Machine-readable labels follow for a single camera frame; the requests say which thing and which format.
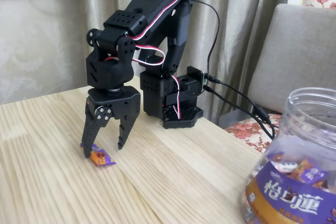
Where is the purple orange candy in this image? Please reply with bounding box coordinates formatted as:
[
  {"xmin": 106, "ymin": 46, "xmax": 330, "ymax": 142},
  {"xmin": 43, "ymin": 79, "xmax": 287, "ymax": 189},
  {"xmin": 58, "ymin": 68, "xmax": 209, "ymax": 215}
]
[{"xmin": 80, "ymin": 142, "xmax": 117, "ymax": 167}]

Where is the white plastic bag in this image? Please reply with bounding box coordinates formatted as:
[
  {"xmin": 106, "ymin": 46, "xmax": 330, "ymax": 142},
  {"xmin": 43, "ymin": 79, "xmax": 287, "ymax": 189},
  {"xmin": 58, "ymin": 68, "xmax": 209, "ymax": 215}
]
[{"xmin": 272, "ymin": 161, "xmax": 299, "ymax": 174}]

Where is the clear plastic candy jar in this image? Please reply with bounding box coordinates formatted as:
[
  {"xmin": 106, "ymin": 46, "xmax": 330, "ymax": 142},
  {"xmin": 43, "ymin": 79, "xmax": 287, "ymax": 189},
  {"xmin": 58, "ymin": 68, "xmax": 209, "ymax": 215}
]
[{"xmin": 241, "ymin": 87, "xmax": 336, "ymax": 224}]

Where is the orange-brown snack bag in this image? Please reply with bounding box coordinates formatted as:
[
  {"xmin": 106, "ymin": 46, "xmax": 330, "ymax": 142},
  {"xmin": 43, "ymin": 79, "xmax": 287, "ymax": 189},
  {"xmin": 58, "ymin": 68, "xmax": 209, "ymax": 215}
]
[{"xmin": 290, "ymin": 157, "xmax": 314, "ymax": 180}]

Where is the purple snack bag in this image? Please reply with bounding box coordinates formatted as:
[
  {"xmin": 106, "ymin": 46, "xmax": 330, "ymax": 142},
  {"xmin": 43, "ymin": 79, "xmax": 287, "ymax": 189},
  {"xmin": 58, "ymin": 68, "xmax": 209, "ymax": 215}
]
[{"xmin": 301, "ymin": 167, "xmax": 329, "ymax": 184}]

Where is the floral seat cushion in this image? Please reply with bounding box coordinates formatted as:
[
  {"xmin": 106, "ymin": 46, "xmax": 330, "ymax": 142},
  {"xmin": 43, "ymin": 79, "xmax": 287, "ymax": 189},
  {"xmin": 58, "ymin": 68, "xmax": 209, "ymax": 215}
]
[{"xmin": 224, "ymin": 113, "xmax": 283, "ymax": 154}]

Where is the grey fabric chair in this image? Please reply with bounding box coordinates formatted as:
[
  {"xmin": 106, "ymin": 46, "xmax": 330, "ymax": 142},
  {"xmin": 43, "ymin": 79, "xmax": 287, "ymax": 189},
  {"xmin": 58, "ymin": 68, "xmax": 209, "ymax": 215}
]
[{"xmin": 248, "ymin": 3, "xmax": 336, "ymax": 114}]

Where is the short red white servo wire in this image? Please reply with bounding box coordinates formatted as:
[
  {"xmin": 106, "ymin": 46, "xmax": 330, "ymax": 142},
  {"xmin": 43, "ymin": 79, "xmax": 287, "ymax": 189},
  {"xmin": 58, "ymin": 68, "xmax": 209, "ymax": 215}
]
[{"xmin": 167, "ymin": 74, "xmax": 183, "ymax": 120}]

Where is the long red white servo wire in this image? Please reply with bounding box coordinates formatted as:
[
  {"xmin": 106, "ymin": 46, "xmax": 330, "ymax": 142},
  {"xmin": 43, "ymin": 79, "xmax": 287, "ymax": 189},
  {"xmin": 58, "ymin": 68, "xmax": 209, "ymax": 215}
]
[{"xmin": 104, "ymin": 0, "xmax": 191, "ymax": 68}]

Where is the plain black cable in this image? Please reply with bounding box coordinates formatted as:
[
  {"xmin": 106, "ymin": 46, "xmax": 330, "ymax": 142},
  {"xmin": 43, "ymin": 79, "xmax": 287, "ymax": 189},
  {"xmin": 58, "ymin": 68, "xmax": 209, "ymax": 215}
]
[{"xmin": 203, "ymin": 84, "xmax": 275, "ymax": 141}]

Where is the thin black cable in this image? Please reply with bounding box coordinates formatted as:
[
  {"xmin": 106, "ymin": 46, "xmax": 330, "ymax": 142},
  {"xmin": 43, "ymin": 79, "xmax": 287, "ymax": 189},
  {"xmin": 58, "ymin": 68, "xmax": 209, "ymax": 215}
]
[{"xmin": 188, "ymin": 0, "xmax": 221, "ymax": 78}]

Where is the black cable with ferrite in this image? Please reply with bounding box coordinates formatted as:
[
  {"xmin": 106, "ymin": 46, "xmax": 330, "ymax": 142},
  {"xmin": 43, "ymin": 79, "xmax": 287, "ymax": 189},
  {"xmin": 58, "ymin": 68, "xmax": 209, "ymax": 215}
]
[{"xmin": 206, "ymin": 74, "xmax": 276, "ymax": 140}]

